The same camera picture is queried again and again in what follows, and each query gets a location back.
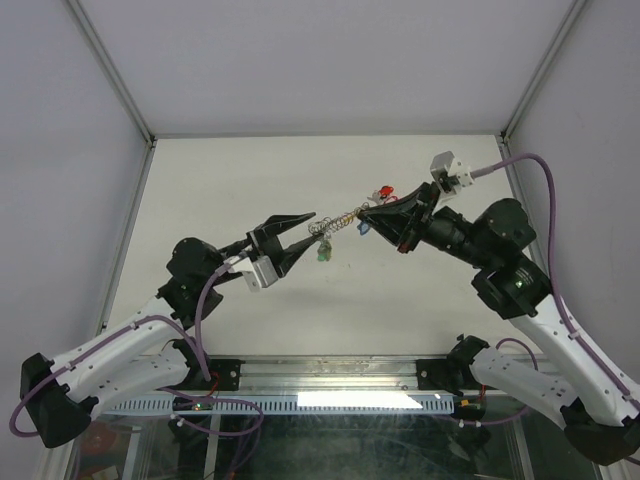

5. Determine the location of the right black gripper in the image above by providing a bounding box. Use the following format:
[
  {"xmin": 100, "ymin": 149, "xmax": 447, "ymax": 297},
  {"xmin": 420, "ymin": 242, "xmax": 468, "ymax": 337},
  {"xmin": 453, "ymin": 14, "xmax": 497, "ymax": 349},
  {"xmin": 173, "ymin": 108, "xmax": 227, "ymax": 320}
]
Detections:
[{"xmin": 357, "ymin": 181, "xmax": 494, "ymax": 270}]

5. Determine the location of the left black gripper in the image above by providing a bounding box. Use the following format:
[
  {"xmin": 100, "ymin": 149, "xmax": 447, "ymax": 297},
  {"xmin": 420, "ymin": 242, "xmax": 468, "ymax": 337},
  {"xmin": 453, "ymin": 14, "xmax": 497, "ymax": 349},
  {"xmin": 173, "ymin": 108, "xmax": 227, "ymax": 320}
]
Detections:
[{"xmin": 205, "ymin": 213, "xmax": 323, "ymax": 288}]

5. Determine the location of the blue tag key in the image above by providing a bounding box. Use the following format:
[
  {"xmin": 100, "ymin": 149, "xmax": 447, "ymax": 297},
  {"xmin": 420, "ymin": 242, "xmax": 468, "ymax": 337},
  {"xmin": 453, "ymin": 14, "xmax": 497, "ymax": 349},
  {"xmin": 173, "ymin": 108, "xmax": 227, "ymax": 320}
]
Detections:
[{"xmin": 357, "ymin": 222, "xmax": 370, "ymax": 236}]

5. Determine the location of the green tag key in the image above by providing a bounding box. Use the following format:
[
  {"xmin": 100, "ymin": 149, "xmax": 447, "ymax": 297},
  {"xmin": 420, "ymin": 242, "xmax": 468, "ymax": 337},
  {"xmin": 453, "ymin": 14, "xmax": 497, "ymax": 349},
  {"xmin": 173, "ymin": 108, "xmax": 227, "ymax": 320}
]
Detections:
[{"xmin": 317, "ymin": 239, "xmax": 332, "ymax": 262}]

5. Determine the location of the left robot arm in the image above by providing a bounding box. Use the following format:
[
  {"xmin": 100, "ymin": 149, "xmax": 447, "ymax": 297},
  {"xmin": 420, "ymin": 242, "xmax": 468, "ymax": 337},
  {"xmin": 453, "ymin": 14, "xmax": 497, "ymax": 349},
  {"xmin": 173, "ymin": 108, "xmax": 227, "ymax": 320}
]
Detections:
[{"xmin": 9, "ymin": 213, "xmax": 321, "ymax": 449}]

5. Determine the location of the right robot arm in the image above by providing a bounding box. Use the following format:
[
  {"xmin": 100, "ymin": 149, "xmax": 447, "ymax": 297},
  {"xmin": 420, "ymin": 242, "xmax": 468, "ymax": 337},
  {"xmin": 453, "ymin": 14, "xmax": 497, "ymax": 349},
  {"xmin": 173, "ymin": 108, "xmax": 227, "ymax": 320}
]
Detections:
[{"xmin": 358, "ymin": 183, "xmax": 639, "ymax": 465}]

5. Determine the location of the red tag key upper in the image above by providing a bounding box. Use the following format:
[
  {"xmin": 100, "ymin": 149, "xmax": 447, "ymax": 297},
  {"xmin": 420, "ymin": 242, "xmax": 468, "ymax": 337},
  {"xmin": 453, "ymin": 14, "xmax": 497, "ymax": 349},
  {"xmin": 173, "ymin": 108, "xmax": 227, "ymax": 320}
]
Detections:
[{"xmin": 368, "ymin": 185, "xmax": 394, "ymax": 204}]

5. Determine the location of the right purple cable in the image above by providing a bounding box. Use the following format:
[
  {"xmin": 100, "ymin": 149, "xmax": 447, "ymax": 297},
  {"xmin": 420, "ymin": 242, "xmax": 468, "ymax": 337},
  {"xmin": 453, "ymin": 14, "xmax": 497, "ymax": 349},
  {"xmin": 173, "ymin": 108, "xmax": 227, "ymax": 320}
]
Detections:
[{"xmin": 472, "ymin": 154, "xmax": 640, "ymax": 401}]

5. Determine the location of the aluminium mounting rail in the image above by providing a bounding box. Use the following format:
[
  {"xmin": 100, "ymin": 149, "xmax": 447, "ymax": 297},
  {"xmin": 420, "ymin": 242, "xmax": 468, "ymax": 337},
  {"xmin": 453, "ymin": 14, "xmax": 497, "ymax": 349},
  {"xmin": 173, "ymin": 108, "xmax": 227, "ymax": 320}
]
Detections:
[{"xmin": 62, "ymin": 352, "xmax": 601, "ymax": 396}]

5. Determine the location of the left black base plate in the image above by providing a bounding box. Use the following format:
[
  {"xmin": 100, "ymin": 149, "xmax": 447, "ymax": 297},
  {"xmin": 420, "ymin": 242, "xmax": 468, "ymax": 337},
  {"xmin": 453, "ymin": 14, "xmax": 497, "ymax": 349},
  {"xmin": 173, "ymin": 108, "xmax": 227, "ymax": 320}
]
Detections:
[{"xmin": 198, "ymin": 357, "xmax": 244, "ymax": 392}]

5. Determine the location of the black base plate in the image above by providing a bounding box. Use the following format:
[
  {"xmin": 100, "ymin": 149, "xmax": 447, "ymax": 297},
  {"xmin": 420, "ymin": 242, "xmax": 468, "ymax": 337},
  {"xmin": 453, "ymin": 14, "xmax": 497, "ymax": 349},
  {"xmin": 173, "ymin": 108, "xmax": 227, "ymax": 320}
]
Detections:
[
  {"xmin": 415, "ymin": 358, "xmax": 479, "ymax": 396},
  {"xmin": 198, "ymin": 357, "xmax": 244, "ymax": 392}
]

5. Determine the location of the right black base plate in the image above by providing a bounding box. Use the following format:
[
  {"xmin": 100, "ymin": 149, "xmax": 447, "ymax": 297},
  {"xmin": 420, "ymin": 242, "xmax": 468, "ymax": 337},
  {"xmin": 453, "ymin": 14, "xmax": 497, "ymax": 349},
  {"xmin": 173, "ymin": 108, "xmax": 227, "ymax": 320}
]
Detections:
[{"xmin": 415, "ymin": 358, "xmax": 479, "ymax": 396}]

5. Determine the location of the white slotted cable duct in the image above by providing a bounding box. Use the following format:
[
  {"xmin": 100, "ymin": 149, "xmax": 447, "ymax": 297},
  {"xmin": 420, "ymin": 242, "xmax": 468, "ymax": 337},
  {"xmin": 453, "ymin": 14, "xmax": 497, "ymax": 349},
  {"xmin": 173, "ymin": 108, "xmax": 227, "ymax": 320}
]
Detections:
[{"xmin": 106, "ymin": 392, "xmax": 454, "ymax": 417}]

